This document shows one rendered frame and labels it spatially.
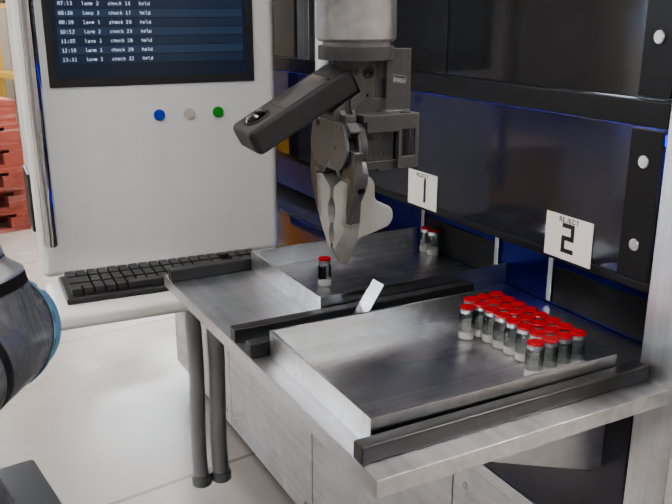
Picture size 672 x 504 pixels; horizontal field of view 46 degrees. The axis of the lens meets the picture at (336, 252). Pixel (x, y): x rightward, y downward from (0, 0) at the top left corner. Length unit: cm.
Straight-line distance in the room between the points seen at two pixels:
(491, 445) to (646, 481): 29
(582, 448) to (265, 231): 91
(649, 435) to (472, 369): 23
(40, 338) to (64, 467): 167
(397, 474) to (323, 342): 32
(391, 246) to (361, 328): 43
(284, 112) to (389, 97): 11
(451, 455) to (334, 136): 34
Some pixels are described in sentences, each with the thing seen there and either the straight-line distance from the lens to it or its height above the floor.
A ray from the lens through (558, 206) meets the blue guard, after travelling 110.
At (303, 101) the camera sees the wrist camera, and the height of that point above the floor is 123.
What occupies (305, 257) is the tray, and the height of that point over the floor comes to 89.
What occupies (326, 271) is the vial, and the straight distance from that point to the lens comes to 127.
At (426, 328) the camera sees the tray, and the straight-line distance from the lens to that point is 112.
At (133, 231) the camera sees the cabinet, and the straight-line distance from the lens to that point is 167.
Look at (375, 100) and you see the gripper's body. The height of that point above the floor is 123.
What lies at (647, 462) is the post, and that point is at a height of 77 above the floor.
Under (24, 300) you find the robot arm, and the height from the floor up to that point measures 101.
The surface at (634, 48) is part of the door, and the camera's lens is 101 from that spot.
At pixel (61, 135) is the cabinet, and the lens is 161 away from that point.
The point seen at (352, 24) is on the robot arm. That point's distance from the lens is 73.
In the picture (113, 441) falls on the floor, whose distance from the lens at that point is 268.
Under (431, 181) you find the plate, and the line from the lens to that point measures 132.
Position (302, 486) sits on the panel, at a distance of 208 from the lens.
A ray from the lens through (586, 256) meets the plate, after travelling 107.
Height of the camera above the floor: 131
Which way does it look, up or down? 17 degrees down
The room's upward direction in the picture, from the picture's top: straight up
